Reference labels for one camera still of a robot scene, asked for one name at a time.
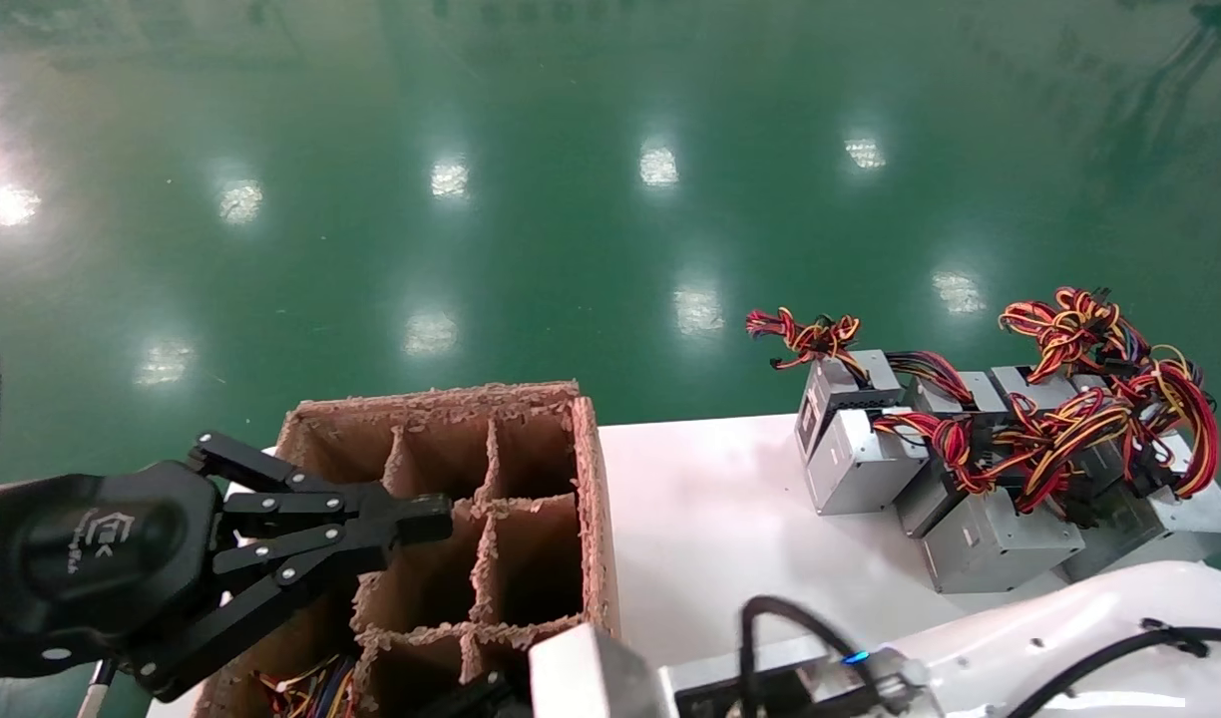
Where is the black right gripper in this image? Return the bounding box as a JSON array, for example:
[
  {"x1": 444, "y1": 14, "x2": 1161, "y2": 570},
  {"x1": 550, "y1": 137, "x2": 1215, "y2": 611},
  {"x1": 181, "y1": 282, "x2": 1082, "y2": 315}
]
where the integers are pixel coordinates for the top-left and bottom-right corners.
[{"x1": 421, "y1": 673, "x2": 532, "y2": 718}]

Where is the brown cardboard divider box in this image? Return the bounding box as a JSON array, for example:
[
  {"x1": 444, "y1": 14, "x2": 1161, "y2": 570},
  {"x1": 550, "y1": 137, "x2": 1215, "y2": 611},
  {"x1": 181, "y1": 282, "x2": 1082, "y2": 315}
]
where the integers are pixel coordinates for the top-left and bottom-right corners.
[{"x1": 194, "y1": 381, "x2": 621, "y2": 718}]

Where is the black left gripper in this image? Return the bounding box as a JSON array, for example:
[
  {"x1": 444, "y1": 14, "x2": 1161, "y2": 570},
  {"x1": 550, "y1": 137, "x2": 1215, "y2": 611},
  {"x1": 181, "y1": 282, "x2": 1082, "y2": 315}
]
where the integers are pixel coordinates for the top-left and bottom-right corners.
[{"x1": 0, "y1": 464, "x2": 402, "y2": 702}]

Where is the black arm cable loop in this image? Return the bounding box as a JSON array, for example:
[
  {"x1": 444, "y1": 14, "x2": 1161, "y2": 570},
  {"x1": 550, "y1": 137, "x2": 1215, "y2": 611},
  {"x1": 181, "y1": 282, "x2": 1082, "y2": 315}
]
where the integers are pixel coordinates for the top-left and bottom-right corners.
[{"x1": 738, "y1": 595, "x2": 876, "y2": 718}]

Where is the flat multicolour wire bundle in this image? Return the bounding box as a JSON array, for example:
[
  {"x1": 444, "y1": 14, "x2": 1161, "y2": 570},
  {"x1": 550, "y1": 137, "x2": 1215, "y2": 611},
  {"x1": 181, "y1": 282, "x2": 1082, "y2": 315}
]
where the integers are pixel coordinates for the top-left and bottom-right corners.
[{"x1": 885, "y1": 349, "x2": 976, "y2": 405}]

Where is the silver power supply unit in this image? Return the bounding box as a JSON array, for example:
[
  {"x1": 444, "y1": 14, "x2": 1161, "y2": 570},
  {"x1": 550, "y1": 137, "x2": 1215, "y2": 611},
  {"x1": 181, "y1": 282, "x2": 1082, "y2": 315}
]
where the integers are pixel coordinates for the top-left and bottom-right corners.
[
  {"x1": 1059, "y1": 429, "x2": 1221, "y2": 584},
  {"x1": 795, "y1": 349, "x2": 908, "y2": 460},
  {"x1": 895, "y1": 371, "x2": 1011, "y2": 539},
  {"x1": 805, "y1": 406, "x2": 933, "y2": 517},
  {"x1": 990, "y1": 364, "x2": 1110, "y2": 410},
  {"x1": 920, "y1": 487, "x2": 1086, "y2": 595}
]

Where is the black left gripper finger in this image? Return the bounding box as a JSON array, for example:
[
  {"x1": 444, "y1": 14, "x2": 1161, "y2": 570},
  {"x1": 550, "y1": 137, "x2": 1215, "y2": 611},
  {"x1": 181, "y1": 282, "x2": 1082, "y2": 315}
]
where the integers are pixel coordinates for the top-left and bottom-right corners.
[{"x1": 190, "y1": 431, "x2": 454, "y2": 544}]

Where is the red orange yellow wire bundle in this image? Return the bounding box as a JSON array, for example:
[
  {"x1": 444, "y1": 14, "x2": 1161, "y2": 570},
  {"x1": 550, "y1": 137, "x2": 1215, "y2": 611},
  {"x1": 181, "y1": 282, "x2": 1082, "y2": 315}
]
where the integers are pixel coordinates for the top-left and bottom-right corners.
[{"x1": 970, "y1": 387, "x2": 1142, "y2": 516}]

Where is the grey power supply unit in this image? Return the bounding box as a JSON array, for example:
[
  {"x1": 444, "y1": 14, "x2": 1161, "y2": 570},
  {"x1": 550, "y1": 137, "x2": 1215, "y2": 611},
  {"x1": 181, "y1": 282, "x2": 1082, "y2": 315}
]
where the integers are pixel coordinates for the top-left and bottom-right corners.
[{"x1": 529, "y1": 623, "x2": 671, "y2": 718}]

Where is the white cable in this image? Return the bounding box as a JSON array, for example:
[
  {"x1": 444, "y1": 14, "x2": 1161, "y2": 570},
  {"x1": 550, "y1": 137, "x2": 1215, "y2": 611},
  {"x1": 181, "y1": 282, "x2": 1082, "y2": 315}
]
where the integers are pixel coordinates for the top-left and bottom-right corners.
[{"x1": 75, "y1": 656, "x2": 121, "y2": 718}]

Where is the coloured wire bundle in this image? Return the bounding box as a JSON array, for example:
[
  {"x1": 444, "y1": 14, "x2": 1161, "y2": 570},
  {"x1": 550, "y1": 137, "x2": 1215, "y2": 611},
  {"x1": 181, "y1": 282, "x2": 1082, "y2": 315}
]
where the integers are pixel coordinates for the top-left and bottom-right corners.
[{"x1": 254, "y1": 653, "x2": 360, "y2": 718}]

